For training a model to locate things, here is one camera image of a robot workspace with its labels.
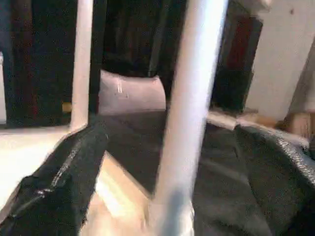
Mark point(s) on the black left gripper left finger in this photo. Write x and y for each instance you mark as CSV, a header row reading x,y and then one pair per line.
x,y
54,191

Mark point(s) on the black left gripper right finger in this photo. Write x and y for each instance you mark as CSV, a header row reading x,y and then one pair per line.
x,y
288,191

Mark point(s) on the white plastic table top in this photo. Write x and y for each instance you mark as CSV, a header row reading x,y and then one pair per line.
x,y
24,142

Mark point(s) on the white plastic table leg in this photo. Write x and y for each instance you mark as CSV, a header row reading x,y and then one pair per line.
x,y
82,61
189,98

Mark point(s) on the white flat board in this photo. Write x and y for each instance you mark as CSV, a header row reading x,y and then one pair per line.
x,y
221,120

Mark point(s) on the black work mat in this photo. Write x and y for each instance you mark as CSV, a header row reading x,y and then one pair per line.
x,y
137,137

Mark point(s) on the grey cushion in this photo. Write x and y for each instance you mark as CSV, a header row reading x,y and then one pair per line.
x,y
133,96

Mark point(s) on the dark box with red side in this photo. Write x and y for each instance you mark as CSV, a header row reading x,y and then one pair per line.
x,y
236,73

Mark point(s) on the black furniture with gold label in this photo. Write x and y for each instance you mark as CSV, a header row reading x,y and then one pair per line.
x,y
49,61

